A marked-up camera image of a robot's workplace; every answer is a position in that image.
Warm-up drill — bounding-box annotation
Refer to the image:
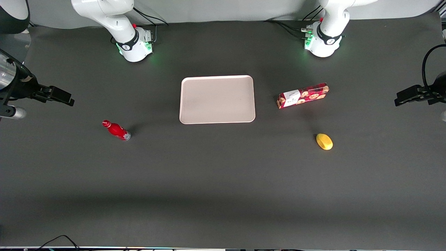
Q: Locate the black cable at table edge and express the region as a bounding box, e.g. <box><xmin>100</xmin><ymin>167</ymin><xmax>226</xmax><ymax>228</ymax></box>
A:
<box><xmin>34</xmin><ymin>235</ymin><xmax>81</xmax><ymax>251</ymax></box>

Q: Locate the black right arm base cable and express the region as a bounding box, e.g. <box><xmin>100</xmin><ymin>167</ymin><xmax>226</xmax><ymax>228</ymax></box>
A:
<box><xmin>132</xmin><ymin>7</ymin><xmax>170</xmax><ymax>26</ymax></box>

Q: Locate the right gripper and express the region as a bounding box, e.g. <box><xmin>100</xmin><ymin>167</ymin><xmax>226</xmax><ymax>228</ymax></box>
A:
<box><xmin>0</xmin><ymin>49</ymin><xmax>75</xmax><ymax>107</ymax></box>

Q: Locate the beige plastic tray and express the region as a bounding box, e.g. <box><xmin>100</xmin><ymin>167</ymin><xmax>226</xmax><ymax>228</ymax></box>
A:
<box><xmin>179</xmin><ymin>75</ymin><xmax>256</xmax><ymax>124</ymax></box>

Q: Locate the black left arm base cable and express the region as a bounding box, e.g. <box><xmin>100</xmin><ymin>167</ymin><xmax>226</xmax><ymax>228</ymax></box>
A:
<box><xmin>264</xmin><ymin>20</ymin><xmax>312</xmax><ymax>39</ymax></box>
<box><xmin>302</xmin><ymin>5</ymin><xmax>324</xmax><ymax>22</ymax></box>

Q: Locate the red cookie box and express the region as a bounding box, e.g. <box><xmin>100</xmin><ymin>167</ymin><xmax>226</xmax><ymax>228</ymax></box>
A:
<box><xmin>277</xmin><ymin>82</ymin><xmax>330</xmax><ymax>110</ymax></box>

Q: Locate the yellow lemon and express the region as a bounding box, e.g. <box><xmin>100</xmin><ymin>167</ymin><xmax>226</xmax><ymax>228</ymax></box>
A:
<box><xmin>316</xmin><ymin>133</ymin><xmax>333</xmax><ymax>151</ymax></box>

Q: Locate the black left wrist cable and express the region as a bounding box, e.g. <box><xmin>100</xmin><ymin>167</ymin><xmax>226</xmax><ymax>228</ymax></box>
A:
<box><xmin>422</xmin><ymin>44</ymin><xmax>446</xmax><ymax>90</ymax></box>

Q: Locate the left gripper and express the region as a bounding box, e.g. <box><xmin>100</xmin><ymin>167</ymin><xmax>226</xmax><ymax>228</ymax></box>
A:
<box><xmin>394</xmin><ymin>71</ymin><xmax>446</xmax><ymax>107</ymax></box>

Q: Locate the dark grey table mat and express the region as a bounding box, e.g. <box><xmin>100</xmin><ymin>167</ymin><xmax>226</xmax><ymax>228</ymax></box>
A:
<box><xmin>0</xmin><ymin>12</ymin><xmax>446</xmax><ymax>249</ymax></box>

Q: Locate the red coke bottle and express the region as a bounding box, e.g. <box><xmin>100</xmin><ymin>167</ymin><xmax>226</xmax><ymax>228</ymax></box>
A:
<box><xmin>102</xmin><ymin>120</ymin><xmax>131</xmax><ymax>142</ymax></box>

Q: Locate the black arm base cable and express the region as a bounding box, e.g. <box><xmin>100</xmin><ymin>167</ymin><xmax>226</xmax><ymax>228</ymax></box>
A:
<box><xmin>132</xmin><ymin>7</ymin><xmax>170</xmax><ymax>26</ymax></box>
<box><xmin>264</xmin><ymin>20</ymin><xmax>312</xmax><ymax>39</ymax></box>
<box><xmin>302</xmin><ymin>5</ymin><xmax>324</xmax><ymax>22</ymax></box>

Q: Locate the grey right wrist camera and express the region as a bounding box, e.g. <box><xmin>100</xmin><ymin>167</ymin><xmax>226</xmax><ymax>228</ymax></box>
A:
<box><xmin>0</xmin><ymin>105</ymin><xmax>27</xmax><ymax>120</ymax></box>

